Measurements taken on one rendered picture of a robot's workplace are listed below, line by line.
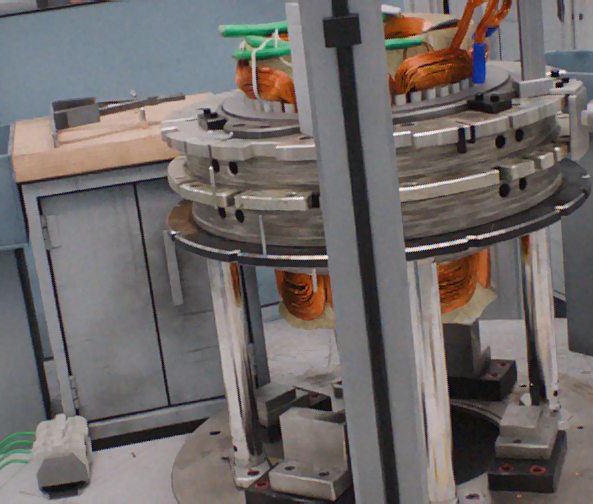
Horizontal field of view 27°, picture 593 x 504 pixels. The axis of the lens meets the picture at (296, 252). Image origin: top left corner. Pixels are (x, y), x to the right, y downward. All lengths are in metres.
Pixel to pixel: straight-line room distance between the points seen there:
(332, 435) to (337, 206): 0.49
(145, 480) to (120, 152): 0.29
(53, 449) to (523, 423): 0.40
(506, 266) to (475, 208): 0.60
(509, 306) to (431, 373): 0.59
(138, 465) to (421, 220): 0.41
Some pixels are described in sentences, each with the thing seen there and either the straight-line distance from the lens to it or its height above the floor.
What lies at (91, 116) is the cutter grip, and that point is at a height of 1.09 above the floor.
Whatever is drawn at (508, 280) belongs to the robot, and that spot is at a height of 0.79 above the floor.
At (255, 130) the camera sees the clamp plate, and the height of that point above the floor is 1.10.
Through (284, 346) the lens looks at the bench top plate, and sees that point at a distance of 1.37.
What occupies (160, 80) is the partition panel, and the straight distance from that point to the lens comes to 3.27.
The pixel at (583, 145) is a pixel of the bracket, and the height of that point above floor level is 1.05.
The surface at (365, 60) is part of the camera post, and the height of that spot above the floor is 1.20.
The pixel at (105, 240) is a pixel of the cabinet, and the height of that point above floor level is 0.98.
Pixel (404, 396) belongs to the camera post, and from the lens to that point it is 0.50.
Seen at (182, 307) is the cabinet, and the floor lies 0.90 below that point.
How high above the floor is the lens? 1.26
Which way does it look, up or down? 17 degrees down
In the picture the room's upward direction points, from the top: 7 degrees counter-clockwise
